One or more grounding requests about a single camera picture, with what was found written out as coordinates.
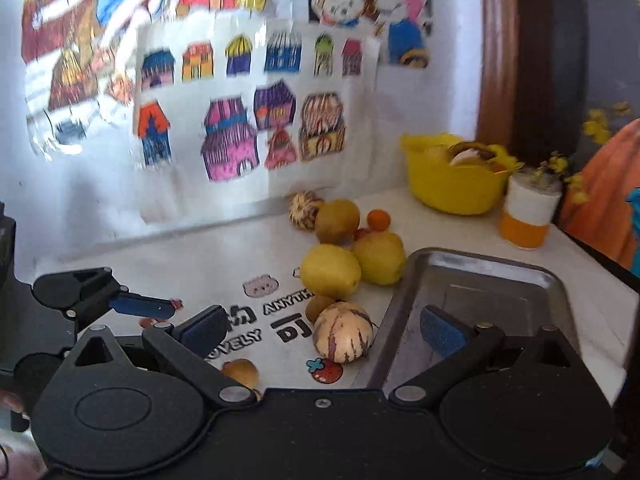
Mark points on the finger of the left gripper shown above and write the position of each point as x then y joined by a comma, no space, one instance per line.
140,305

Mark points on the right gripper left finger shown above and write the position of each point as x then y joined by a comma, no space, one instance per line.
182,350

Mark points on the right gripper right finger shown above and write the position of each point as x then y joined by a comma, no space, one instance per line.
461,348

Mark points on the yellow green mango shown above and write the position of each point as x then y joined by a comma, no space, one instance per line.
381,256

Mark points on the small brown kiwi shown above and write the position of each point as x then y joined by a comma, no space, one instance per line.
316,306

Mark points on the large yellow lemon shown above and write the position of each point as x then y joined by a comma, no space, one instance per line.
329,270

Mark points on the small orange tangerine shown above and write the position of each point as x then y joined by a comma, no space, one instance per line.
378,220

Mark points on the red cherry tomato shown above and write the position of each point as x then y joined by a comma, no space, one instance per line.
360,233

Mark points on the brown round pear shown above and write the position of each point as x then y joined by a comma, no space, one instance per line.
337,221

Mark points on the dark striped pepino melon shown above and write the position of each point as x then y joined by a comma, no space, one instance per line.
303,210

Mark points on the small tan fruit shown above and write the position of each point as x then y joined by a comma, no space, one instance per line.
244,372

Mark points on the silver metal tray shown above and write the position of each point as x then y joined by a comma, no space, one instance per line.
516,297

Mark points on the white printed tablecloth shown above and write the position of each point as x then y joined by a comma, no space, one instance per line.
275,308

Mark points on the yellow plastic bowl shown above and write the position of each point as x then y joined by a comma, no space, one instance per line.
451,175

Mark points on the white orange cup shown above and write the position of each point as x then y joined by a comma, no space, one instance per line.
528,209

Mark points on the coloured houses drawing sheet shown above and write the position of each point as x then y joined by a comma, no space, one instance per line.
233,109

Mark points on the yellow flower sprig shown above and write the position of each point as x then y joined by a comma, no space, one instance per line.
560,172

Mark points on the cartoon figures drawing sheet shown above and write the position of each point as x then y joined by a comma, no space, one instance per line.
78,56

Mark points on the girl with bear drawing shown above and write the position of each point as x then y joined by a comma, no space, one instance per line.
403,26

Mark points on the brown wooden door frame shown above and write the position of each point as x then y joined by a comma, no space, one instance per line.
499,72

